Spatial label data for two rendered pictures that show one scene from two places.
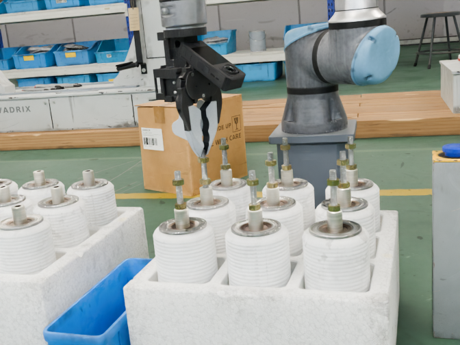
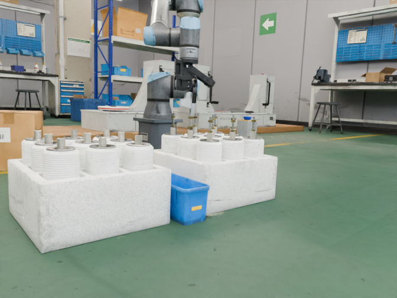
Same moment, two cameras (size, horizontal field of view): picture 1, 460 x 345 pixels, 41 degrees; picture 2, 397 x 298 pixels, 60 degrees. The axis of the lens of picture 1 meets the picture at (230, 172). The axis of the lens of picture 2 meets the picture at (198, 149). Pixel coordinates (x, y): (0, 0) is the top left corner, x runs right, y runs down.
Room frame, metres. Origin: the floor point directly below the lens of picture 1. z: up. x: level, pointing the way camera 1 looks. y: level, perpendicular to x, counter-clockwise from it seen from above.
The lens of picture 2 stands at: (0.26, 1.16, 0.39)
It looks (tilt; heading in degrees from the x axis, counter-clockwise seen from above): 8 degrees down; 303
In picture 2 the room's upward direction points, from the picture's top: 2 degrees clockwise
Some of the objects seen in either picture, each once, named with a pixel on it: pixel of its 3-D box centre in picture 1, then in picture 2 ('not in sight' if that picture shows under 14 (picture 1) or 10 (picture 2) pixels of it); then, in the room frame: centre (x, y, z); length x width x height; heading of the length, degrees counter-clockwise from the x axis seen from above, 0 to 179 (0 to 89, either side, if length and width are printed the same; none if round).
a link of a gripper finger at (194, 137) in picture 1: (185, 130); (187, 103); (1.02, 0.07, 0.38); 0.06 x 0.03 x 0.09; 45
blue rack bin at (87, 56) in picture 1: (81, 53); not in sight; (6.22, 1.37, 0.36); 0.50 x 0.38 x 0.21; 166
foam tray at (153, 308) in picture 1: (279, 292); (210, 174); (0.98, -0.07, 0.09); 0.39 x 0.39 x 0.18; 72
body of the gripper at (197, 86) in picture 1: (185, 65); (186, 75); (1.03, 0.06, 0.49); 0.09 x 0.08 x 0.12; 45
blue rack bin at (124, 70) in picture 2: not in sight; (116, 70); (5.01, -3.37, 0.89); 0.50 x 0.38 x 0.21; 167
